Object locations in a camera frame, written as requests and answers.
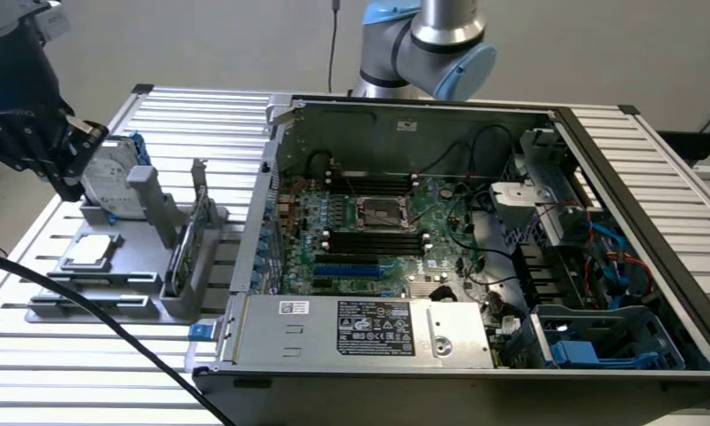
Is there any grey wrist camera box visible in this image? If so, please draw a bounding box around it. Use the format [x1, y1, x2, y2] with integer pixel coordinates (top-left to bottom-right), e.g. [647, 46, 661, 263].
[30, 0, 74, 44]

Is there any silver metal disk bay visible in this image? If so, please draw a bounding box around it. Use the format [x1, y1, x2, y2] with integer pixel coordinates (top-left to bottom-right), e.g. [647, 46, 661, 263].
[488, 127, 607, 228]

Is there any grey parts rack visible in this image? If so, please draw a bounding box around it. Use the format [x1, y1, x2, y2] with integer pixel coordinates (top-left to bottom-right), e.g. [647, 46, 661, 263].
[23, 164, 234, 326]

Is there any silver hard disk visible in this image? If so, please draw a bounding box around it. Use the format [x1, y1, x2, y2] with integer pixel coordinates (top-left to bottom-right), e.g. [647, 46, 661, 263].
[82, 136, 151, 222]

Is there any RAM stick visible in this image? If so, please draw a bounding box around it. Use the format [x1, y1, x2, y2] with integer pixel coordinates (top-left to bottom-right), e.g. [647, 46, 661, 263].
[39, 300, 148, 308]
[63, 273, 156, 281]

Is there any silver CPU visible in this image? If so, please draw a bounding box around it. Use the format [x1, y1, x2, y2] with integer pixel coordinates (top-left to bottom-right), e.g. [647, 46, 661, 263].
[70, 235, 119, 264]

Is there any looped black wire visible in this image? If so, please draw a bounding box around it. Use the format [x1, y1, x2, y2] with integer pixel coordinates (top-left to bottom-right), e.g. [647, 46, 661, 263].
[472, 246, 538, 279]

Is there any thick black cable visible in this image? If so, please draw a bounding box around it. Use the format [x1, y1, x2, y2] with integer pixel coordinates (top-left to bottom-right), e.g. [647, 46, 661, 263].
[0, 249, 239, 426]

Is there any black RAM slot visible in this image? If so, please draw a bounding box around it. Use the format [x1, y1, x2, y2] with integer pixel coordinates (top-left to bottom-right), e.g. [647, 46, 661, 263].
[330, 170, 420, 178]
[328, 181, 420, 189]
[324, 241, 430, 249]
[324, 246, 430, 254]
[324, 230, 430, 238]
[324, 235, 430, 243]
[328, 186, 420, 194]
[330, 176, 420, 184]

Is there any green graphics card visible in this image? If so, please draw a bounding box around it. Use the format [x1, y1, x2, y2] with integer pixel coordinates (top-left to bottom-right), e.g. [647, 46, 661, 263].
[164, 158, 216, 299]

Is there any black open PC case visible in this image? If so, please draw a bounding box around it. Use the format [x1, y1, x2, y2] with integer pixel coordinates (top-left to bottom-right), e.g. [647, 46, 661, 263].
[191, 91, 710, 426]

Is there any silver power supply unit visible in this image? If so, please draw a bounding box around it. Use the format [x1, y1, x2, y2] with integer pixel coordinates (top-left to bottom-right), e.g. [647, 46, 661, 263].
[216, 294, 500, 373]

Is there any blue wire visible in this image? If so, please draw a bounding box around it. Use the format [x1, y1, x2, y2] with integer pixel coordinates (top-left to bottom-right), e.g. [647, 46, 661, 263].
[586, 219, 632, 310]

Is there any blue expansion slot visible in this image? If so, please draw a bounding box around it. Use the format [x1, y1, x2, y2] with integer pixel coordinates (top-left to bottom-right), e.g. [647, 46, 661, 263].
[314, 264, 383, 278]

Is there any thin grey hanging cable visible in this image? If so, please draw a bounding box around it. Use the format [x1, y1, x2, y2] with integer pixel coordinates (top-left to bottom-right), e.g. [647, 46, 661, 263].
[328, 0, 342, 92]

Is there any short black wire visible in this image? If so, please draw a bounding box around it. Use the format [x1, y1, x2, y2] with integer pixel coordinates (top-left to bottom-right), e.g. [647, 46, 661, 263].
[306, 149, 335, 179]

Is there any CPU socket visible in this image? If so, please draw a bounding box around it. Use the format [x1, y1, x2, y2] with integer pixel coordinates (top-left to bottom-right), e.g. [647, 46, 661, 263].
[354, 193, 418, 233]

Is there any black expansion slot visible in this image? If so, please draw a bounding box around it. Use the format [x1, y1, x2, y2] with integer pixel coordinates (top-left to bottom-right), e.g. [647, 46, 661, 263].
[314, 253, 383, 267]

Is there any silver chipset heatsink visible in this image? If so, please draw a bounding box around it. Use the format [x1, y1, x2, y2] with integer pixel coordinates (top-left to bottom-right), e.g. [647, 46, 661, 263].
[410, 280, 452, 302]

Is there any black and blue disk bay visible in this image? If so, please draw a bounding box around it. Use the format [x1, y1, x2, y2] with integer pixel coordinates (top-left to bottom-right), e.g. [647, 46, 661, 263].
[527, 303, 689, 370]

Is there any red wire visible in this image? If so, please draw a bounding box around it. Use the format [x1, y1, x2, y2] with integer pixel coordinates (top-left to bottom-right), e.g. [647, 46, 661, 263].
[619, 250, 653, 288]

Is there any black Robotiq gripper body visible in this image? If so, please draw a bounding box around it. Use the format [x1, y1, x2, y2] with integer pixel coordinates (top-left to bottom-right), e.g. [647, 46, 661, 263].
[0, 21, 76, 174]

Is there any long black wire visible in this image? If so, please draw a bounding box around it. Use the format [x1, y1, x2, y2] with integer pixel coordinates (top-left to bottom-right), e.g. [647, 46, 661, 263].
[420, 125, 522, 179]

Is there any green motherboard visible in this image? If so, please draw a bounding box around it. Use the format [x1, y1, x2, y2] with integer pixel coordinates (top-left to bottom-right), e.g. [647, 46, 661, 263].
[266, 173, 515, 308]

